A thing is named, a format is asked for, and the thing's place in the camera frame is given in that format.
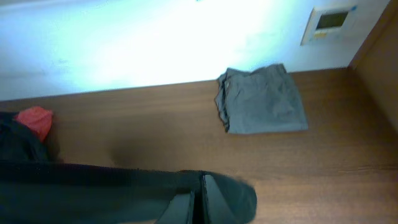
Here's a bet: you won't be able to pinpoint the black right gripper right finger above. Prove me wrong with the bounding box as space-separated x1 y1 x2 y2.
202 174 239 224

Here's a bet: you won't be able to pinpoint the red mesh garment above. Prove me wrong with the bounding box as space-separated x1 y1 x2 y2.
15 106 53 142

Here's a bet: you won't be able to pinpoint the dark grey t-shirt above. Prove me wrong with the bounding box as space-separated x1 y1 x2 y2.
1 112 50 162

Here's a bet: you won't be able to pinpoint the black shorts with white logo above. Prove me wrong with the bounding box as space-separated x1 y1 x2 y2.
1 161 257 223

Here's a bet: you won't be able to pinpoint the folded grey shorts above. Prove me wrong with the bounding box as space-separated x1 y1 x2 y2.
215 63 308 134

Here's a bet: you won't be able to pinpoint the white wall panel display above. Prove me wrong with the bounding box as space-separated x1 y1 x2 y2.
300 4 358 46

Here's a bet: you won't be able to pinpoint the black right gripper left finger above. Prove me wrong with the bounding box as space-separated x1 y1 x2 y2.
155 192 195 224

